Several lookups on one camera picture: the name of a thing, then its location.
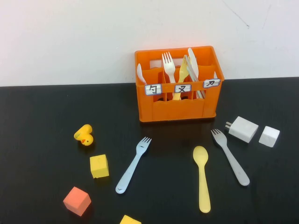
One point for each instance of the light blue plastic fork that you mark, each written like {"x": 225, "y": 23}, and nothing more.
{"x": 132, "y": 168}

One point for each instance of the yellow plastic spoon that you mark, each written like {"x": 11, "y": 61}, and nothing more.
{"x": 201, "y": 156}

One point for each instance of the grey plastic fork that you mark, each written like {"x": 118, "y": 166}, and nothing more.
{"x": 230, "y": 156}

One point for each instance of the orange plastic cutlery holder crate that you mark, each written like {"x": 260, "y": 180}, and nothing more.
{"x": 177, "y": 112}

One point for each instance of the paper label with 勺 character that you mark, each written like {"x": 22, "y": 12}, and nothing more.
{"x": 153, "y": 89}

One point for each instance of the white plastic spoon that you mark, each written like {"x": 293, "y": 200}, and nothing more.
{"x": 140, "y": 73}

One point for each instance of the paper label with 叉 character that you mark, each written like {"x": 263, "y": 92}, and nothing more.
{"x": 182, "y": 88}

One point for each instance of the white plastic fork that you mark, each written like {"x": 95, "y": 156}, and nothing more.
{"x": 168, "y": 67}

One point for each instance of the translucent grey plastic knife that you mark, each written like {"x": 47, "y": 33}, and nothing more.
{"x": 201, "y": 93}

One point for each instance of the white plastic knife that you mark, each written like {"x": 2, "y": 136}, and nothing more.
{"x": 192, "y": 60}

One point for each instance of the paper label with 刀 character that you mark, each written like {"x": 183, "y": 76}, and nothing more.
{"x": 211, "y": 83}

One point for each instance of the yellow rubber duck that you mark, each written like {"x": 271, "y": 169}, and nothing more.
{"x": 85, "y": 136}

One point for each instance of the yellow foam cube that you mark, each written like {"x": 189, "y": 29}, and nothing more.
{"x": 99, "y": 166}
{"x": 129, "y": 220}

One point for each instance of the white charger plug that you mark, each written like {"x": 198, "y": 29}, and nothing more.
{"x": 244, "y": 129}

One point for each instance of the orange foam cube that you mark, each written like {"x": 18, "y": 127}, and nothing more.
{"x": 76, "y": 201}

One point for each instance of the white foam cube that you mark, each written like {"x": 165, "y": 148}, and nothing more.
{"x": 269, "y": 136}

